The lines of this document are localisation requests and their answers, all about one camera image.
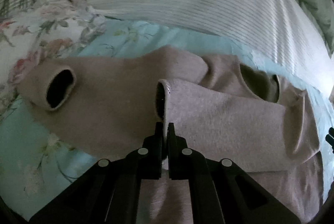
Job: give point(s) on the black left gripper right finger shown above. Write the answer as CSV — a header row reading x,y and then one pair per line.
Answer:
x,y
220,191

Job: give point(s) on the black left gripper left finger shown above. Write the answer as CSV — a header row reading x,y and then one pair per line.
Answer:
x,y
109,191

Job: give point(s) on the teal floral bed sheet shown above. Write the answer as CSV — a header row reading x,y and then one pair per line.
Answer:
x,y
36,166

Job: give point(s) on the white floral pillow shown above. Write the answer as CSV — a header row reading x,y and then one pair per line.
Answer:
x,y
47,29

